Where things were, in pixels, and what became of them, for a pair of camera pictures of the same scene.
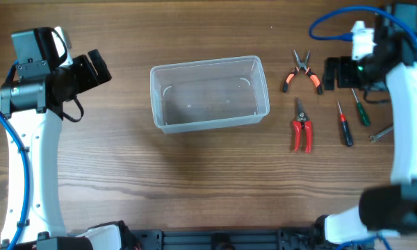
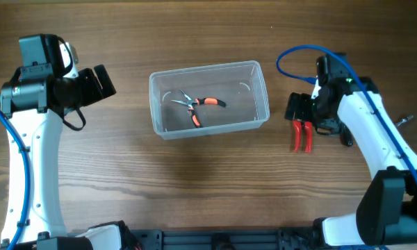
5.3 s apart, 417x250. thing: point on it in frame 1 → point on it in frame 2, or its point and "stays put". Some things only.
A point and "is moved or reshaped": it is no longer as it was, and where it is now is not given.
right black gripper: [345, 71] → [297, 108]
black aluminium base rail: [252, 239] stays put
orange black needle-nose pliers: [303, 65] → [199, 101]
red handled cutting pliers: [302, 120] stays put
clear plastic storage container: [199, 94] is moved or reshaped
